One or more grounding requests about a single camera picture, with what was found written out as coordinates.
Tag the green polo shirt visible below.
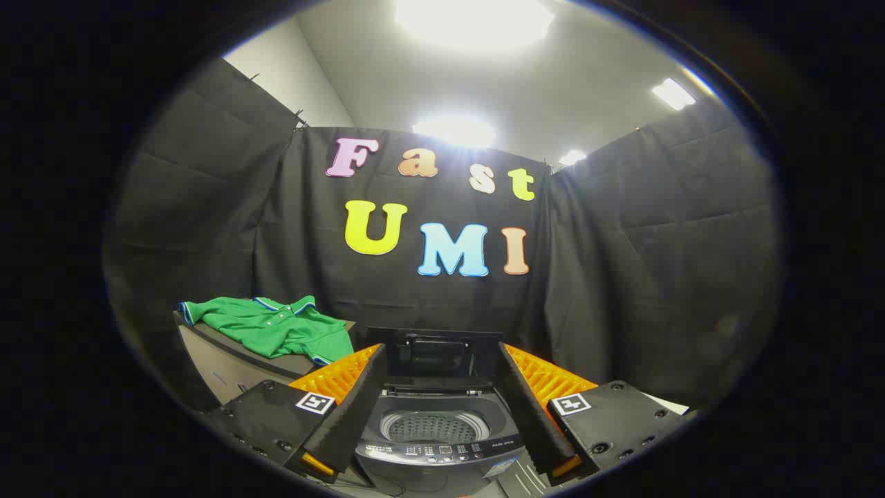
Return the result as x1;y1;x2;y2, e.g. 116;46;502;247
178;295;355;366

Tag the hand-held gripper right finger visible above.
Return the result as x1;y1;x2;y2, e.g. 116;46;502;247
496;342;693;485

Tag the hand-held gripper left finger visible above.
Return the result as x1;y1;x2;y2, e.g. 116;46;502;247
207;344;389;485

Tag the large round ceiling light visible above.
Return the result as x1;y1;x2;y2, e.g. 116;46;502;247
394;0;555;50

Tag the black backdrop cloth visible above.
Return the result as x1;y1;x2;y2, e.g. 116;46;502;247
104;59;782;410

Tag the grey cabinet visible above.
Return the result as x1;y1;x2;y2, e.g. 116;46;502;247
173;311;360;410

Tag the rectangular ceiling light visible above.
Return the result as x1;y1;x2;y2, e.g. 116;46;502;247
651;77;696;111

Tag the dark grey washing machine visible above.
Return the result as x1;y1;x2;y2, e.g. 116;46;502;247
353;326;547;497

